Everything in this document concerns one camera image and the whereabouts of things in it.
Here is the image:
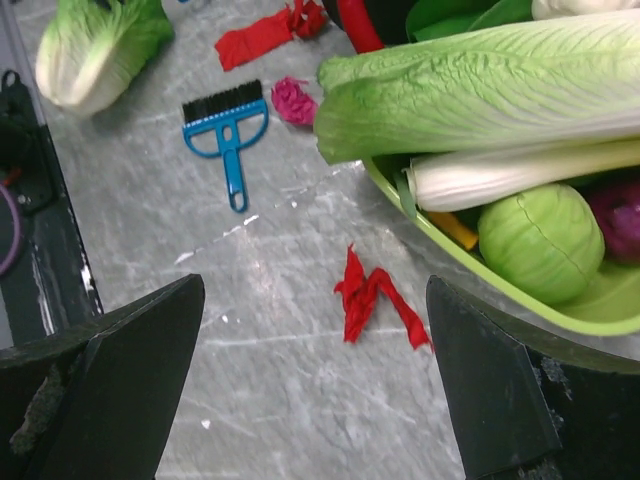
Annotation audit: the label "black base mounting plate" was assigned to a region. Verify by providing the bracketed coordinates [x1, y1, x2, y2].
[1, 69, 103, 348]

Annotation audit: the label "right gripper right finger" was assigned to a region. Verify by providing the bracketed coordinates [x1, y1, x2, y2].
[426, 276, 639, 479]

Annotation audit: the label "green spinach leaves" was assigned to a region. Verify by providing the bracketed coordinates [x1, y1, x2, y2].
[405, 0, 532, 42]

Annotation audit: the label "red chili pepper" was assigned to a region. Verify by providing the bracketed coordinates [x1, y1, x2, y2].
[337, 0, 384, 54]

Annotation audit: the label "pink paper scrap centre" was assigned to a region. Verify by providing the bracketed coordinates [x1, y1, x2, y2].
[271, 76, 318, 126]

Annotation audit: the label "flat red paper scrap left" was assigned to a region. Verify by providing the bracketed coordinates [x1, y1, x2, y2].
[215, 0, 328, 72]

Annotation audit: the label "blue hand brush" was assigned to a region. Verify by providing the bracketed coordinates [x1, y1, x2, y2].
[182, 79, 269, 213]

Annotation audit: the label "long green romaine lettuce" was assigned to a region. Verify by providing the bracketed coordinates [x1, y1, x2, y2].
[313, 9, 639, 164]

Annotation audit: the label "round green cabbage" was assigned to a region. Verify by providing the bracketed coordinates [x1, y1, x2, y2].
[478, 184, 605, 304]

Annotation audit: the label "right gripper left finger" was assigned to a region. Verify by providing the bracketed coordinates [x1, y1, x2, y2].
[1, 274, 205, 479]

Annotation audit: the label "crumpled red paper scrap centre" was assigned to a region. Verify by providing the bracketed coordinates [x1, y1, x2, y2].
[333, 244, 433, 350]

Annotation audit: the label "purple cabbage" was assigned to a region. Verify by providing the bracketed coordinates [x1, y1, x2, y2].
[586, 177, 639, 265]

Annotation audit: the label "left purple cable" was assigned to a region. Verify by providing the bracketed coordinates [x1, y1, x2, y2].
[0, 182, 24, 277]

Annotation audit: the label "green cabbage on table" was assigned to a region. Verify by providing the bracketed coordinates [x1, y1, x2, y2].
[35, 0, 174, 118]

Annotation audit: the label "green plastic basket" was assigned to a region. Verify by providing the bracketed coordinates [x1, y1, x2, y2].
[362, 0, 640, 337]

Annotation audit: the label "white leek stalk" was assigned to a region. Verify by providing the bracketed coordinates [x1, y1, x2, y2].
[396, 138, 639, 212]

